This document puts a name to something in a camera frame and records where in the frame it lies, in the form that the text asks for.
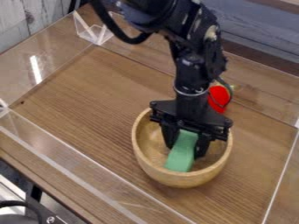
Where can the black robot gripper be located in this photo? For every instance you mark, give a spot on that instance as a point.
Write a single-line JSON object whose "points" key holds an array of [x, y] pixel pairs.
{"points": [[190, 113]]}

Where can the green rectangular block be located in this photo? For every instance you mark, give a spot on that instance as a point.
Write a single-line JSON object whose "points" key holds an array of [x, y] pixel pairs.
{"points": [[181, 157]]}

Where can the brown wooden bowl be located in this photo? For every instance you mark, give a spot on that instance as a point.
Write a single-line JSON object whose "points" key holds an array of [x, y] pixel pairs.
{"points": [[151, 153]]}

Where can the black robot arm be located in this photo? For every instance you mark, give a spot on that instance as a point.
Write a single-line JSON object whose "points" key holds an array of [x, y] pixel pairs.
{"points": [[191, 29]]}

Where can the red toy strawberry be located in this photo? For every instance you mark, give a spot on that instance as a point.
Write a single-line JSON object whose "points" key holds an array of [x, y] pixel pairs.
{"points": [[219, 98]]}

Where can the black clamp under table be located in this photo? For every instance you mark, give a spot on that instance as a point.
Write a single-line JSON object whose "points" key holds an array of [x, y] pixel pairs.
{"points": [[21, 210]]}

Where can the clear acrylic front wall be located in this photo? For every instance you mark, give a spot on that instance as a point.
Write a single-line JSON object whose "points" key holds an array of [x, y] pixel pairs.
{"points": [[89, 188]]}

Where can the clear acrylic corner bracket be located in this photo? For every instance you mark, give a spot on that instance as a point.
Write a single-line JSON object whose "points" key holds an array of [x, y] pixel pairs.
{"points": [[97, 34]]}

